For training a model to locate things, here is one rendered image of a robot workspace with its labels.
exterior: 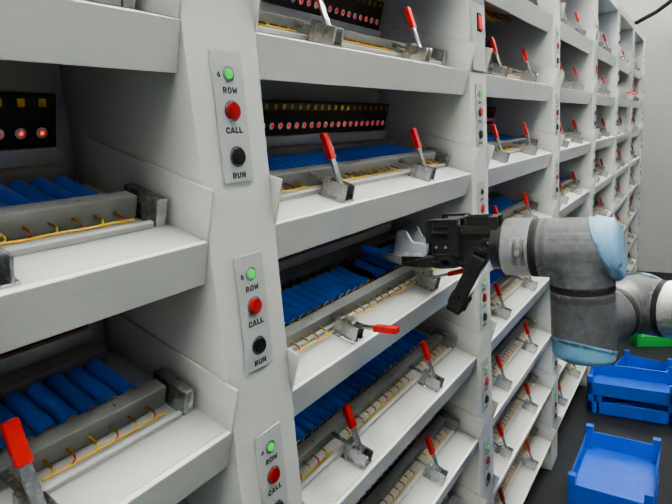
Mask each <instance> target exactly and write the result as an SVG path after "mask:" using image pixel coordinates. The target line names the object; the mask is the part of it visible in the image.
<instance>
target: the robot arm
mask: <svg viewBox="0 0 672 504"><path fill-rule="evenodd" d="M448 216H461V217H459V218H457V219H450V218H448ZM459 220H460V221H459ZM426 230H427V231H425V237H424V236H423V235H422V233H421V231H420V229H419V227H418V226H416V225H411V226H410V227H409V228H408V230H407V231H406V230H399V231H398V232H397V233H396V238H395V244H394V250H387V251H390V252H393V253H382V257H383V258H385V259H387V260H389V261H390V262H393V263H396V264H400V265H403V266H411V267H421V268H431V267H434V268H437V269H453V268H458V267H461V268H465V269H464V271H463V273H462V275H461V277H460V279H459V281H458V284H457V286H456V288H455V289H454V290H453V291H452V293H451V294H450V297H449V299H448V301H447V303H448V305H447V307H446V309H447V310H449V311H451V312H453V313H454V314H456V315H459V314H460V313H461V312H462V311H465V310H466V309H467V308H468V307H469V305H470V302H471V300H472V297H471V296H472V294H473V292H474V290H475V288H476V286H477V284H478V282H479V280H480V278H481V276H482V274H483V272H484V270H485V268H486V266H487V264H488V262H489V260H490V263H491V265H492V267H493V268H494V269H501V270H502V271H503V272H504V274H505V275H515V276H533V277H549V283H550V315H551V336H550V339H551V343H552V352H553V354H554V355H555V356H556V357H557V358H558V359H560V360H562V361H564V362H567V363H571V364H575V365H580V366H590V367H599V366H607V365H610V364H612V363H614V362H615V361H616V358H617V355H618V351H617V343H619V342H621V341H623V340H625V339H627V338H629V337H631V336H633V335H635V334H645V335H651V336H657V337H664V338H672V280H662V279H660V278H659V277H657V276H655V275H652V274H649V273H629V274H626V250H625V241H624V234H623V229H622V226H621V224H620V222H619V221H618V220H617V219H615V218H612V217H594V216H588V217H566V218H507V219H505V220H504V222H503V214H472V215H471V213H455V214H441V219H431V220H426ZM487 242H488V243H487Z"/></svg>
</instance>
